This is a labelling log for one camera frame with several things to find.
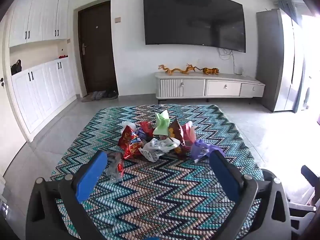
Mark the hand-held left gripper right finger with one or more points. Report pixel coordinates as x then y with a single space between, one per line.
223 175

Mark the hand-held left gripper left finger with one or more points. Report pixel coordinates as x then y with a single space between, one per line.
91 175

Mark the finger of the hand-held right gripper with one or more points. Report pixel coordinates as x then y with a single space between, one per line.
310 173

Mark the clear plastic wrapper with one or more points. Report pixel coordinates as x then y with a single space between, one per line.
115 166

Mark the purple wrapper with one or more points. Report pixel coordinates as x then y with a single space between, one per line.
198 150

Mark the red snack bag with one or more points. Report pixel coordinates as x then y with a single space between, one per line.
128 140

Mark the red pink wrapper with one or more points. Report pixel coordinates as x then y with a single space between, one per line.
188 133

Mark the translucent white plastic bag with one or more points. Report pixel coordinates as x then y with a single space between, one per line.
127 125

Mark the brown snack bag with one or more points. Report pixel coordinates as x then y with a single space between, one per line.
175 131

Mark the dark blue wrapper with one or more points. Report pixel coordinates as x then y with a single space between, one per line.
141 133

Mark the white printed plastic bag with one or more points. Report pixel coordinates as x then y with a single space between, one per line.
155 148

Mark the shiny red wrapper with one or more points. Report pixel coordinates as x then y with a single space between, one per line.
146 127

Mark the green paper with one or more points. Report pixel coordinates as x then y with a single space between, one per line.
161 126

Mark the zigzag patterned rug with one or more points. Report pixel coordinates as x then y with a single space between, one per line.
162 195

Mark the brown door mat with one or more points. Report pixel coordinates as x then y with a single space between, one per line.
85 98

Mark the white washing machine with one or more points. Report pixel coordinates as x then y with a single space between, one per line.
307 95

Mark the dark shoes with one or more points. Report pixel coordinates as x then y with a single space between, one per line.
111 93

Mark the white television cabinet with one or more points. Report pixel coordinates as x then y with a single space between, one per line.
222 88

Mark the golden tiger figurine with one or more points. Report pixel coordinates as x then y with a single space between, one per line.
210 71

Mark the golden dragon figurine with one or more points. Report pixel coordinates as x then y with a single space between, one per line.
190 68
172 70

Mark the grey refrigerator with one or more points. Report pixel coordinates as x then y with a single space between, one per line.
272 60

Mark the small red item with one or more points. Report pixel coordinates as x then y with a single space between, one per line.
62 56

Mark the dark brown entrance door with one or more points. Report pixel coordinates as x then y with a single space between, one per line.
97 50

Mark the black bag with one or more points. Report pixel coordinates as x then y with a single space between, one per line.
16 68

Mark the grey blue curtain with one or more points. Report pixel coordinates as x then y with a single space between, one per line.
287 8

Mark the white wall cupboards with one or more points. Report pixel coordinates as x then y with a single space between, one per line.
40 95

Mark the beige light switch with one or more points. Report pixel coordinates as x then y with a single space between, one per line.
117 19

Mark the black wall television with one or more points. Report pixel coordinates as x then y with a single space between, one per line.
192 17

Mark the white wall cabinet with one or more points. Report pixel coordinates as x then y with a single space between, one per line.
37 15

